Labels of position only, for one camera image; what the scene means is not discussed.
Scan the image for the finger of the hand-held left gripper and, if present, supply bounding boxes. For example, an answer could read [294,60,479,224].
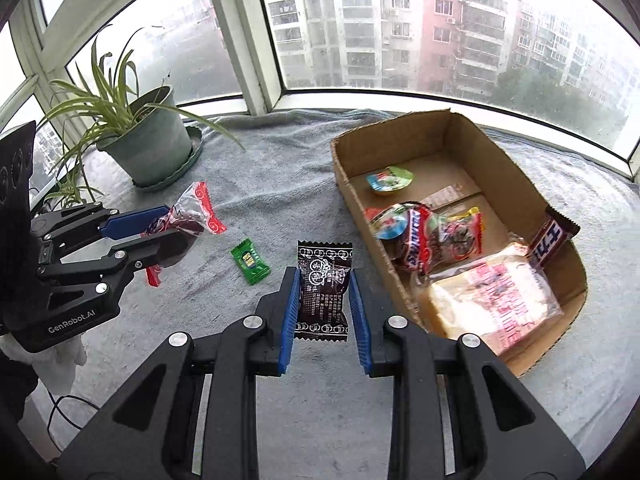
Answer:
[39,228,199,307]
[30,201,173,257]

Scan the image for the heart-shaped egg pack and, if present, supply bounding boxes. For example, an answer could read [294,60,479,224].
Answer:
[365,203,416,241]

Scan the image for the green plant pot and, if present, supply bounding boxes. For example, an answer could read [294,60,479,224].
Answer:
[96,85,193,186]

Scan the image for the clear bread packet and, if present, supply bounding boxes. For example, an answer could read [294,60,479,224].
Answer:
[415,242,563,356]

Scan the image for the dark patterned snack packet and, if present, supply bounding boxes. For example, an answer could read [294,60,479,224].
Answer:
[292,240,355,343]

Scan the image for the cardboard box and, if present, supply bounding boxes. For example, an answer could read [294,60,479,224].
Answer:
[330,109,588,378]

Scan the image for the person's left hand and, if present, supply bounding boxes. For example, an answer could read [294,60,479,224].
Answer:
[0,332,88,396]

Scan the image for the clear red-edged dark snack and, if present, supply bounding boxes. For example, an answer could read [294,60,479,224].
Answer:
[141,181,228,288]
[430,205,485,266]

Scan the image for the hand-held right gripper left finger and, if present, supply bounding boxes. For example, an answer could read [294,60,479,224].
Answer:
[57,266,302,480]

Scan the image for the green wrapped candy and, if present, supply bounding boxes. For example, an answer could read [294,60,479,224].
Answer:
[230,240,272,286]

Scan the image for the apartment buildings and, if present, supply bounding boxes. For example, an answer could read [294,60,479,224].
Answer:
[257,0,640,111]

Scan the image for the jelly cup green lid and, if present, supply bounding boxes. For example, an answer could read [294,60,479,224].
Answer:
[365,165,416,196]

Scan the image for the black cable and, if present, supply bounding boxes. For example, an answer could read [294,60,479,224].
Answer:
[47,392,108,441]

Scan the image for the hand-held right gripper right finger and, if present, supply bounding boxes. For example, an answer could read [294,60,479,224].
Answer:
[347,269,587,480]

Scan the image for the white window frame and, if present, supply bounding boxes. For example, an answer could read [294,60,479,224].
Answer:
[0,0,640,181]

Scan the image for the green pot saucer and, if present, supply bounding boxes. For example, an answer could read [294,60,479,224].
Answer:
[131,125,203,192]

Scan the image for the spider plant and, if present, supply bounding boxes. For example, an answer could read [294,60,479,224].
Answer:
[37,25,246,211]

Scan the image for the brown chocolate bar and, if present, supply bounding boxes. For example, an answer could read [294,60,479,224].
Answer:
[527,205,581,267]
[390,205,436,273]

